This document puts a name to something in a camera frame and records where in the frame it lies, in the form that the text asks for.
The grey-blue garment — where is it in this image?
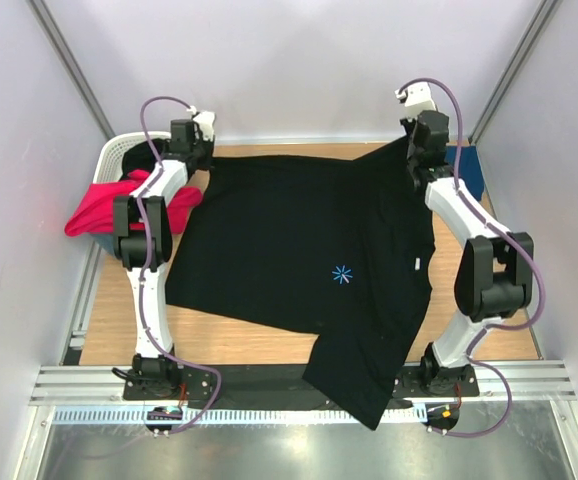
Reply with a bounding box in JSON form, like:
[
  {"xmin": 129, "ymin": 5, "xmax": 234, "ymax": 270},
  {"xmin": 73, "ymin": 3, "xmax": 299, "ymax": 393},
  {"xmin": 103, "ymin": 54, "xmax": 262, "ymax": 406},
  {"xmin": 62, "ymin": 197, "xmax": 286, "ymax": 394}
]
[{"xmin": 92, "ymin": 233, "xmax": 115, "ymax": 257}]

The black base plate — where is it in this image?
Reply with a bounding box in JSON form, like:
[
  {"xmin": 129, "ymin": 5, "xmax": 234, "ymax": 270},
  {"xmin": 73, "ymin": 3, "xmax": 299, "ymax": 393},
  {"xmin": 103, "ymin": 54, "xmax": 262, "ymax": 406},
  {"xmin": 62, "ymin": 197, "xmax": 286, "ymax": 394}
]
[{"xmin": 112, "ymin": 364, "xmax": 480, "ymax": 410}]

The aluminium corner post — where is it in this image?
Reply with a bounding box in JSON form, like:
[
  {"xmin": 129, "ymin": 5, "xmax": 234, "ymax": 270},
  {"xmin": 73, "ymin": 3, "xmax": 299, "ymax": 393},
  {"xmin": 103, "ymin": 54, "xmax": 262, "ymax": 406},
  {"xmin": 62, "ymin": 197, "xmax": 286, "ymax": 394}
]
[
  {"xmin": 27, "ymin": 0, "xmax": 115, "ymax": 140},
  {"xmin": 468, "ymin": 0, "xmax": 562, "ymax": 145}
]

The pink t-shirt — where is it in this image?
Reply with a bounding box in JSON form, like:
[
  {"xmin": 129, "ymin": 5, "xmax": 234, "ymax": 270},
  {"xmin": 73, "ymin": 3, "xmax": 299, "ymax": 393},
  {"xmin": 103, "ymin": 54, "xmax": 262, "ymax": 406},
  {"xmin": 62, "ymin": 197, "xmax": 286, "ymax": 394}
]
[{"xmin": 64, "ymin": 170, "xmax": 203, "ymax": 237}]

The folded blue t-shirt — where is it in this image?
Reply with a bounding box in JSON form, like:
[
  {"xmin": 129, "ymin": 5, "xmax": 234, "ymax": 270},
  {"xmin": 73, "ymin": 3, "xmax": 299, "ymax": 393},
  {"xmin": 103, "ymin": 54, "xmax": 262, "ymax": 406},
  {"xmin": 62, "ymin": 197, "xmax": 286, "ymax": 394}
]
[{"xmin": 458, "ymin": 145, "xmax": 485, "ymax": 202}]

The aluminium frame rail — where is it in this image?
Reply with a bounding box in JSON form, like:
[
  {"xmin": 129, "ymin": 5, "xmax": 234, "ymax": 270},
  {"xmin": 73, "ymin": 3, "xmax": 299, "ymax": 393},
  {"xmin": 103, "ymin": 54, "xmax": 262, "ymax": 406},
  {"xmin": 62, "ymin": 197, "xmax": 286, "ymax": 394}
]
[{"xmin": 28, "ymin": 363, "xmax": 140, "ymax": 405}]

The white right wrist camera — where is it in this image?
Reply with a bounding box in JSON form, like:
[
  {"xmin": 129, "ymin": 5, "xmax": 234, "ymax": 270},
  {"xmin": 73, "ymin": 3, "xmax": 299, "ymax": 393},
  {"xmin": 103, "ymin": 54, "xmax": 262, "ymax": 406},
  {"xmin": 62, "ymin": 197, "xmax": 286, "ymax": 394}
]
[{"xmin": 395, "ymin": 82, "xmax": 437, "ymax": 117}]

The right aluminium corner post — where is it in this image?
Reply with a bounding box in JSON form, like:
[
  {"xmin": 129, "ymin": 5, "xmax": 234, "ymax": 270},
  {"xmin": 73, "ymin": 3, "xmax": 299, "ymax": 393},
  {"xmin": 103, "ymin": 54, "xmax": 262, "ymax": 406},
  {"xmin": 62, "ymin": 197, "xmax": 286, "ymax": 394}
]
[{"xmin": 468, "ymin": 0, "xmax": 562, "ymax": 145}]

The left aluminium corner post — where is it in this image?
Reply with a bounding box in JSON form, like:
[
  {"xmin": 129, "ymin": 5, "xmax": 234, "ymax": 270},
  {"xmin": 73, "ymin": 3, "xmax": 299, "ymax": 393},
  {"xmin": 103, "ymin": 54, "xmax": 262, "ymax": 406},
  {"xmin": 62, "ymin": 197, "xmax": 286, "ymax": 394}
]
[{"xmin": 27, "ymin": 0, "xmax": 115, "ymax": 140}]

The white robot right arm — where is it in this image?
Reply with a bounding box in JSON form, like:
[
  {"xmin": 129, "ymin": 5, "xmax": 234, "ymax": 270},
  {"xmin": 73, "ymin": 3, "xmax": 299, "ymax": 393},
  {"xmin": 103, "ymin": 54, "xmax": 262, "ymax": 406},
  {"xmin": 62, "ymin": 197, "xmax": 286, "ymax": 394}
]
[{"xmin": 400, "ymin": 110, "xmax": 534, "ymax": 396}]

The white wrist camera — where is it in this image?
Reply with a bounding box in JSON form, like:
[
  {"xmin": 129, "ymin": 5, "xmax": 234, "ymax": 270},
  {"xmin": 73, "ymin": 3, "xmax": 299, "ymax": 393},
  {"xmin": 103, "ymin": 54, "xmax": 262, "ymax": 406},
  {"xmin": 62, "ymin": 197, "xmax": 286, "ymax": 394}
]
[
  {"xmin": 187, "ymin": 106, "xmax": 216, "ymax": 142},
  {"xmin": 395, "ymin": 82, "xmax": 437, "ymax": 117}
]

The black garment in basket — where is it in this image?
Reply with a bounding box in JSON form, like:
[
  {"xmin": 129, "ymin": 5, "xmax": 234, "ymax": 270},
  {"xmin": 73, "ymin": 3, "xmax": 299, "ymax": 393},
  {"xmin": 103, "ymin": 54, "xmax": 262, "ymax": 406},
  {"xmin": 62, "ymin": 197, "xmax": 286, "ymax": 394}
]
[{"xmin": 121, "ymin": 142, "xmax": 157, "ymax": 180}]

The white slotted cable duct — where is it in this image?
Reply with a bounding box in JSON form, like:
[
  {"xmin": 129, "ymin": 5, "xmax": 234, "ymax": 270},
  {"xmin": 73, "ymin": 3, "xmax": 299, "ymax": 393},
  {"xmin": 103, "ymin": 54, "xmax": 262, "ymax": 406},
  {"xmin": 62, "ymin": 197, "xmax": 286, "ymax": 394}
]
[{"xmin": 52, "ymin": 404, "xmax": 427, "ymax": 426}]

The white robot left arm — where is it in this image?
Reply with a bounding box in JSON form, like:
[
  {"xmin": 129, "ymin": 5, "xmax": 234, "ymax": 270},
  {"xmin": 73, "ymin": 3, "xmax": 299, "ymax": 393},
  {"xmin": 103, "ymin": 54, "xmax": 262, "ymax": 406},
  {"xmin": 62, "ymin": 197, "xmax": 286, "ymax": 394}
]
[{"xmin": 112, "ymin": 111, "xmax": 215, "ymax": 400}]

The black t-shirt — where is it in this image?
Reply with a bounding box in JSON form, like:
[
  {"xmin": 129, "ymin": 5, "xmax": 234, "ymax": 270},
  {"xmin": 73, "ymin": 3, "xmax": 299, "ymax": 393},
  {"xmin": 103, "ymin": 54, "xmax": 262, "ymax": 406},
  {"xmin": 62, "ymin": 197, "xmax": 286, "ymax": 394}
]
[{"xmin": 165, "ymin": 138, "xmax": 435, "ymax": 429}]

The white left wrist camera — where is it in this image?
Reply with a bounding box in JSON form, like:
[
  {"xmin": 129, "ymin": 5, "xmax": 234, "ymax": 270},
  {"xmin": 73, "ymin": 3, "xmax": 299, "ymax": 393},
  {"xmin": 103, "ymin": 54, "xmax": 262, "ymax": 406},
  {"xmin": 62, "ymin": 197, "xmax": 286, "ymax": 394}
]
[{"xmin": 187, "ymin": 106, "xmax": 216, "ymax": 142}]

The white laundry basket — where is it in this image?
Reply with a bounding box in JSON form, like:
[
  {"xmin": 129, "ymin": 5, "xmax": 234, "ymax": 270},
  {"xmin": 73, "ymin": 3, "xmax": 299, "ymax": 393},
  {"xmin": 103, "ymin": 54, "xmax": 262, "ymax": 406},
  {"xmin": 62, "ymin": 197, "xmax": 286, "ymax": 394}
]
[{"xmin": 91, "ymin": 131, "xmax": 146, "ymax": 184}]

